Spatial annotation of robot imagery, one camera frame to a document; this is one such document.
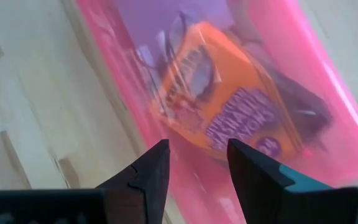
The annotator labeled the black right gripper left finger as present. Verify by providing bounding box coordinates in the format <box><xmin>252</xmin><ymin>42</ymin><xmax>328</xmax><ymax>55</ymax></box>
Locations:
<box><xmin>0</xmin><ymin>138</ymin><xmax>171</xmax><ymax>224</ymax></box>

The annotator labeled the blue sticky note pad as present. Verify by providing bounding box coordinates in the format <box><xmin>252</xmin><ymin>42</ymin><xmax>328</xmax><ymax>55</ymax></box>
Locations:
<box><xmin>114</xmin><ymin>0</ymin><xmax>235</xmax><ymax>65</ymax></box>

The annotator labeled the yellow crayon box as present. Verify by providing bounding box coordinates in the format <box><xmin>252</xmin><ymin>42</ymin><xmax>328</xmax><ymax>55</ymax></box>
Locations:
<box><xmin>149</xmin><ymin>21</ymin><xmax>305</xmax><ymax>160</ymax></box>

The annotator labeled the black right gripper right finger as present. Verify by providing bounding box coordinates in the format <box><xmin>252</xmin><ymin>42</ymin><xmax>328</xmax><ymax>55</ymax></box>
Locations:
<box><xmin>226</xmin><ymin>138</ymin><xmax>358</xmax><ymax>224</ymax></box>

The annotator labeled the transparent pink pencil case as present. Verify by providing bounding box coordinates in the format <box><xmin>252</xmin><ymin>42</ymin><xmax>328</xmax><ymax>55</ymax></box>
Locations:
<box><xmin>75</xmin><ymin>0</ymin><xmax>358</xmax><ymax>224</ymax></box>

